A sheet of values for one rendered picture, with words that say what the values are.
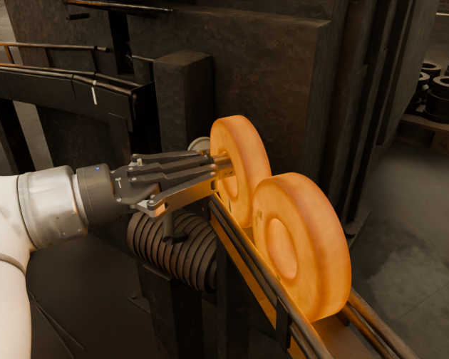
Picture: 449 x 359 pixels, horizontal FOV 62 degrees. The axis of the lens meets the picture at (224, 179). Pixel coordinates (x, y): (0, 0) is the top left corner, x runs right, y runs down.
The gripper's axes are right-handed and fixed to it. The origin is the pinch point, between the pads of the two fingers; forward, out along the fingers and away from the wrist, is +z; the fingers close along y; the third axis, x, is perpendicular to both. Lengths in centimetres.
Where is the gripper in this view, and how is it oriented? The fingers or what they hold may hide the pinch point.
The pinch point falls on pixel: (237, 162)
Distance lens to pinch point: 50.5
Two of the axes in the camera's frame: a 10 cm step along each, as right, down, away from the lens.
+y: 3.6, 5.2, -7.8
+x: -0.4, -8.2, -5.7
